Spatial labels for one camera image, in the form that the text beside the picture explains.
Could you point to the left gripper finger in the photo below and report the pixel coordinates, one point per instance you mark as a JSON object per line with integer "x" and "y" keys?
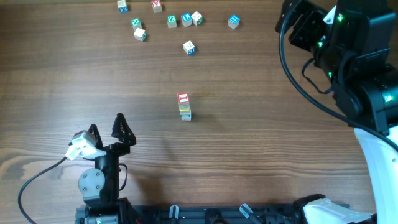
{"x": 122, "y": 131}
{"x": 94, "y": 131}

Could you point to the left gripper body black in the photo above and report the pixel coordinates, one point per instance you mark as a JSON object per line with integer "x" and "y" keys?
{"x": 115, "y": 151}

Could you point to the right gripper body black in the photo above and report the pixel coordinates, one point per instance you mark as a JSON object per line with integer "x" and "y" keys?
{"x": 309, "y": 33}

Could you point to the white block yellow O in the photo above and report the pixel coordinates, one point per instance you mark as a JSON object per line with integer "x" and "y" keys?
{"x": 185, "y": 111}

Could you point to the white block bird picture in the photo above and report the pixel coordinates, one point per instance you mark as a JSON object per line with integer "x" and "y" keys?
{"x": 186, "y": 115}

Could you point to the yellow S block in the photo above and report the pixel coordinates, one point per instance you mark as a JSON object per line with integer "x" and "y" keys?
{"x": 184, "y": 107}

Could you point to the red top block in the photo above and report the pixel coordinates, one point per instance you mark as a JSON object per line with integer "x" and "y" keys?
{"x": 183, "y": 98}

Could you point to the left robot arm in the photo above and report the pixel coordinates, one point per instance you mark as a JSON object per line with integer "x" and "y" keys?
{"x": 100, "y": 185}

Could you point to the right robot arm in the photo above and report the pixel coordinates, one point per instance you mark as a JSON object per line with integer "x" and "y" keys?
{"x": 350, "y": 43}

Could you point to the blue top block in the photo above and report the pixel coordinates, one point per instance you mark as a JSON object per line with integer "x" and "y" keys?
{"x": 233, "y": 21}

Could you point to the white block green side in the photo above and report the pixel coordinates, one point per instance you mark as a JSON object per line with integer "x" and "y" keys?
{"x": 140, "y": 34}

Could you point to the white block blue D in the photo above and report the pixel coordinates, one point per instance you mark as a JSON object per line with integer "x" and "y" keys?
{"x": 189, "y": 47}

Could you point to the left green Z block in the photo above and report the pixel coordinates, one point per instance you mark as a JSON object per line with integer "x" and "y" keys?
{"x": 136, "y": 23}

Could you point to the green z block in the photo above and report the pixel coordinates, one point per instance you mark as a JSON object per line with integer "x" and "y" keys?
{"x": 171, "y": 21}
{"x": 136, "y": 23}

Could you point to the white block green N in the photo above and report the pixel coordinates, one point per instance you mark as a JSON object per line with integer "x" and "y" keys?
{"x": 197, "y": 18}

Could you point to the block with blue X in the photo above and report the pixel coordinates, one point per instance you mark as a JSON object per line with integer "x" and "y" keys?
{"x": 122, "y": 6}

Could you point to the middle green Z block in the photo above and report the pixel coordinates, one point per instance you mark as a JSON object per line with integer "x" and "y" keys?
{"x": 171, "y": 21}

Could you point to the blue L block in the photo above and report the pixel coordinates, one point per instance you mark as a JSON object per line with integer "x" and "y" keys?
{"x": 186, "y": 19}

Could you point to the block with red V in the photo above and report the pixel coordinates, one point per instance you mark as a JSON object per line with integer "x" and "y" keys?
{"x": 156, "y": 5}

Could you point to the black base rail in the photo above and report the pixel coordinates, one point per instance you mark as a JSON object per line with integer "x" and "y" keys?
{"x": 272, "y": 213}

